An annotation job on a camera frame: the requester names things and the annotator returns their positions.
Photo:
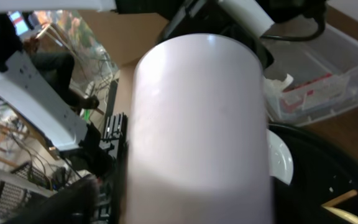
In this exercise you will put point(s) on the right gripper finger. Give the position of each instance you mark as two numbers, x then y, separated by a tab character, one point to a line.
74	204

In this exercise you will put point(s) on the pink cup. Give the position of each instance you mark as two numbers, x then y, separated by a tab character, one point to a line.
198	135

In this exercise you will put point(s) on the white tissue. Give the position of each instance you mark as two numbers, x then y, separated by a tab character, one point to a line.
274	88

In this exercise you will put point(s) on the red snack wrapper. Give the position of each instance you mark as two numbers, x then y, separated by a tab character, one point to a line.
294	97

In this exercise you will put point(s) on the yellow bowl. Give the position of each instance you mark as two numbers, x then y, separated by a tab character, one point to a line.
349	217

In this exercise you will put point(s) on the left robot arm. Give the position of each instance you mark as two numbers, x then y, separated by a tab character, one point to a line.
23	87

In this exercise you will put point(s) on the grey plate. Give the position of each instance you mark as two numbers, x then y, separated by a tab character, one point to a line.
281	161

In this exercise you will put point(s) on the round black serving tray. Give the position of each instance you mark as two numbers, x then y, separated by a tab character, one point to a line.
321	172

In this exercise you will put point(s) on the clear plastic bin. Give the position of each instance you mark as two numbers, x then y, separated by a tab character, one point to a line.
333	52

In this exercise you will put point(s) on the wooden chopstick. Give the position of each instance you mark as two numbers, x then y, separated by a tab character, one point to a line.
340	199

